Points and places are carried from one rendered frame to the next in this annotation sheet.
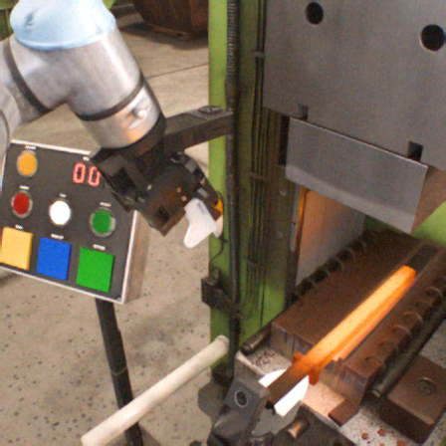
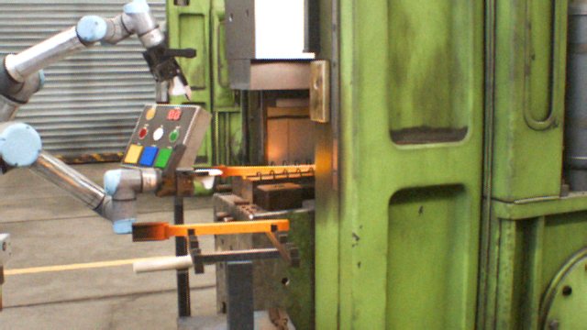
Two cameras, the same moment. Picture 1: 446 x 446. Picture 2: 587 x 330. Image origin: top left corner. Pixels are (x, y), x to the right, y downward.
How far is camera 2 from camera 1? 1.79 m
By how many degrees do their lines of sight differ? 32
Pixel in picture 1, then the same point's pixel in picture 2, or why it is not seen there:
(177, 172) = (168, 60)
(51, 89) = (129, 24)
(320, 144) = (235, 67)
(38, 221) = (148, 139)
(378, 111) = (241, 45)
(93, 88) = (139, 25)
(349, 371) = (248, 181)
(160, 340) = not seen: outside the picture
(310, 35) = (231, 25)
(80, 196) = (169, 125)
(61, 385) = not seen: outside the picture
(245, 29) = not seen: hidden behind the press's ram
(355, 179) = (240, 76)
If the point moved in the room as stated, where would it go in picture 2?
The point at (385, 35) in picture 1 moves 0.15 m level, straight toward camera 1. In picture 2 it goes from (241, 17) to (205, 15)
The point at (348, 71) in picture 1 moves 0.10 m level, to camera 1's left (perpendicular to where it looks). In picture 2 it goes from (237, 34) to (209, 35)
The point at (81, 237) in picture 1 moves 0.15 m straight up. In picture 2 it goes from (163, 144) to (162, 104)
